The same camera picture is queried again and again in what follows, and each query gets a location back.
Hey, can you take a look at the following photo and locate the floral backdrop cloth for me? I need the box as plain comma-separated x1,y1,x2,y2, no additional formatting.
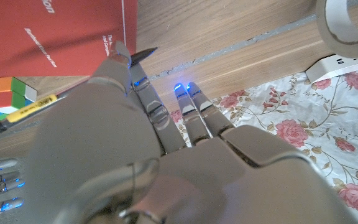
169,62,358,224

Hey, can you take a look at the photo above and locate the red hardcover book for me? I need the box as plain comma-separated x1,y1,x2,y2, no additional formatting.
0,0,139,78

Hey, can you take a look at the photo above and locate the masking tape roll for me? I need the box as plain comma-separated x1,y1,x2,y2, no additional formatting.
315,0,358,59

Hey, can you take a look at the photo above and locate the white power strip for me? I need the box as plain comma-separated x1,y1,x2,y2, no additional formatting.
305,52,358,84

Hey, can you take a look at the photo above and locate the black mechanical pencil yellow label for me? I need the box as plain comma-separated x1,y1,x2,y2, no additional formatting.
0,46,158,139

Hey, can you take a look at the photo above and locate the small Rubik's cube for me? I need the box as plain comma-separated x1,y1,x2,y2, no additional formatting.
0,77,39,121

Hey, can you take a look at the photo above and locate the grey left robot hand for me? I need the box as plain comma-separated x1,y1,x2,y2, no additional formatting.
26,40,358,224

